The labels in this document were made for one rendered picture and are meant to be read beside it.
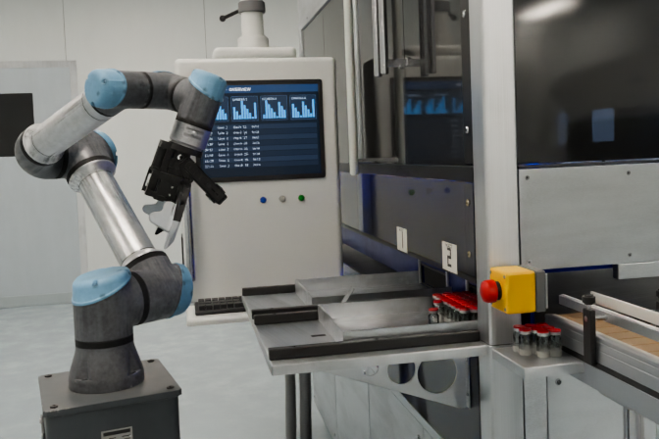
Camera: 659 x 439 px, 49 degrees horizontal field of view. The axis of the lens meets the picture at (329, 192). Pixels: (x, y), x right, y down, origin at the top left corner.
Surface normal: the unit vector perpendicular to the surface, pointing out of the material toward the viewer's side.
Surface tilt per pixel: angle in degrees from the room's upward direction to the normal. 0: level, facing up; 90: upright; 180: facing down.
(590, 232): 90
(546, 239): 90
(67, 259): 90
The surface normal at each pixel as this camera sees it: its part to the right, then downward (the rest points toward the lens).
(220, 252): 0.20, 0.04
